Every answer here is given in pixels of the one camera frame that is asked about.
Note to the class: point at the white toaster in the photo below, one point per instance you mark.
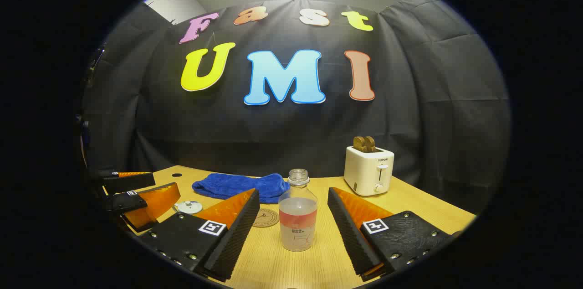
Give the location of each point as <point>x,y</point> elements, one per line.
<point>366,172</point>

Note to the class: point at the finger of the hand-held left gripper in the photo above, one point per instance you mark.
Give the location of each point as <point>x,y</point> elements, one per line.
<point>120,201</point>
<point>132,183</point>

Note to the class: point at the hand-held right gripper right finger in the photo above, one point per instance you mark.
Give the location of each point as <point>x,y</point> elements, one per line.
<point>348,234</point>

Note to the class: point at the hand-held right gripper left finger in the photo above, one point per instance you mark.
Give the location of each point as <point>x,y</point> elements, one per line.
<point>237,229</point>

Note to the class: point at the brown bread slice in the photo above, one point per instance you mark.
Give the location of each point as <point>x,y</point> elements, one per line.
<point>370,144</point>
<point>359,144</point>

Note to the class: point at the black backdrop cloth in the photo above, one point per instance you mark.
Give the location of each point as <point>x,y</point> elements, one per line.
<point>273,134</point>

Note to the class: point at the clear water bottle pink label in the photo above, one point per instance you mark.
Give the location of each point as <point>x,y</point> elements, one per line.
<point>298,216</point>

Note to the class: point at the round wooden coaster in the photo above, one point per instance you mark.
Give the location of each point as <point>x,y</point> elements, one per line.
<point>265,217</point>

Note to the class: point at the blue towel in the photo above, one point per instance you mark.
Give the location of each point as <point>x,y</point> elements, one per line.
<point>237,186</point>

